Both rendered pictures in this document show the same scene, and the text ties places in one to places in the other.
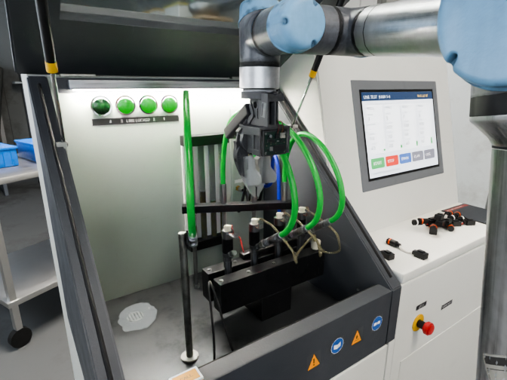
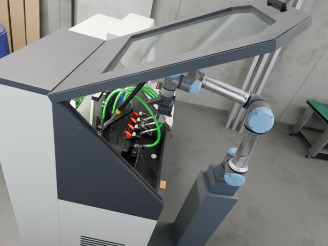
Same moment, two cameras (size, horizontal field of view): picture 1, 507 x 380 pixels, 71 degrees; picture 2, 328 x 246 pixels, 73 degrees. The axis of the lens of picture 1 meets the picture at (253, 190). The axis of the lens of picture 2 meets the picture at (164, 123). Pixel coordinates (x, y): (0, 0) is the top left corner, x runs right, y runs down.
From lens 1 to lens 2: 1.09 m
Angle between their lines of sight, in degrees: 57
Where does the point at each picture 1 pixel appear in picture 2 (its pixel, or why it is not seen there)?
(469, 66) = (253, 129)
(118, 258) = not seen: hidden behind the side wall
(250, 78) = (170, 94)
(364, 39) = (203, 86)
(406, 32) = (218, 91)
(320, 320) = (167, 151)
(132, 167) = not seen: hidden behind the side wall
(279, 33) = (194, 92)
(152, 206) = not seen: hidden behind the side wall
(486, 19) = (256, 125)
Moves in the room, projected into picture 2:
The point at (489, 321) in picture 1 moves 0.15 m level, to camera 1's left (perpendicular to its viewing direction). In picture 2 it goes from (242, 152) to (231, 165)
